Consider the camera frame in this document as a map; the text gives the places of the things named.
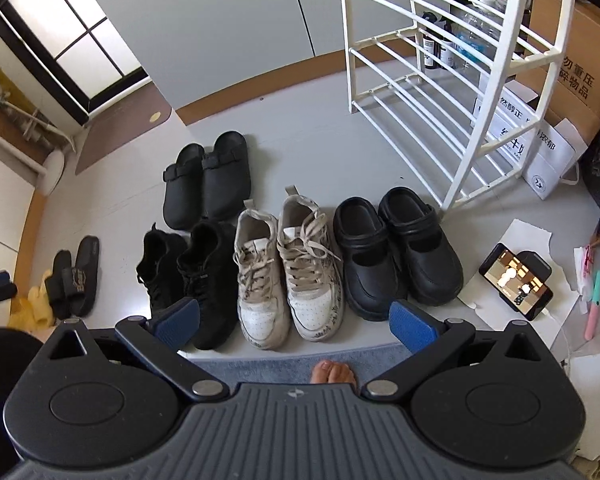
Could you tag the person's bare toes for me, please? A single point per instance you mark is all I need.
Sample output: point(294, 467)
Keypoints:
point(332, 375)

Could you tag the dark bottle white label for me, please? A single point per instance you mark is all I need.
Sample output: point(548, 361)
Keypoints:
point(428, 50)
point(447, 50)

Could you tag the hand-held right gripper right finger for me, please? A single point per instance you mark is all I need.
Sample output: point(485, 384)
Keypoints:
point(415, 325)

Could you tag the yellow slipper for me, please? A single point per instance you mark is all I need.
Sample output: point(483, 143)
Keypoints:
point(30, 305)

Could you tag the blue floor towel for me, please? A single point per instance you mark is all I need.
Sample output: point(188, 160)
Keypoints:
point(260, 365)

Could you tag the white shoe rack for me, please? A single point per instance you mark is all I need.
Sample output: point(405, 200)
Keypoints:
point(452, 199)

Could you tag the white standing fan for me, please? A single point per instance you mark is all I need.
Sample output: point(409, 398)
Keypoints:
point(47, 170)

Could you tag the brown door mat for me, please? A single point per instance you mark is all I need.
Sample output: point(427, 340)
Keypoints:
point(125, 125)

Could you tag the white paper sheet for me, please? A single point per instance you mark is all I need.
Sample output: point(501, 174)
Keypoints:
point(525, 232)
point(595, 400)

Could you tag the person's dark trousers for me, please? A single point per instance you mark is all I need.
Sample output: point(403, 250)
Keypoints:
point(0, 385)

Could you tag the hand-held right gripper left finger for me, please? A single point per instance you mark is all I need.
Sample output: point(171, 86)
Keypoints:
point(172, 322)

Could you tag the cardboard box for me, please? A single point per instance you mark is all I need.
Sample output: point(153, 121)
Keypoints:
point(590, 50)

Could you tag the white comic print sneaker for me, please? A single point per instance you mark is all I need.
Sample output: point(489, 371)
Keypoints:
point(260, 310)
point(315, 310)

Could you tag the pink mint plastic stick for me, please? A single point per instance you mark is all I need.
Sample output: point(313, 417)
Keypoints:
point(594, 310)

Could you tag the black slide sandal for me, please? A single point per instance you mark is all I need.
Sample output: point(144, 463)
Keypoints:
point(87, 265)
point(55, 285)

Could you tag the black smartphone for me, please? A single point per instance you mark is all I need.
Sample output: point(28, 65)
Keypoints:
point(510, 280)

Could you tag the black sneaker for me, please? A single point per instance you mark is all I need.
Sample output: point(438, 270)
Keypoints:
point(210, 285)
point(157, 270)

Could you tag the grey wardrobe cabinet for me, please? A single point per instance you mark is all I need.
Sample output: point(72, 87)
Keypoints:
point(230, 20)

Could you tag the clear plastic water bottle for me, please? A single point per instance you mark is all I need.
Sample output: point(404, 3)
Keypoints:
point(472, 40)

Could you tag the black buckle clog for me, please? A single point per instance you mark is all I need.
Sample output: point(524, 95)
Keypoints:
point(227, 190)
point(182, 200)

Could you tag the black framed glass door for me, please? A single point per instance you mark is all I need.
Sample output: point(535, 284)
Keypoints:
point(40, 0)

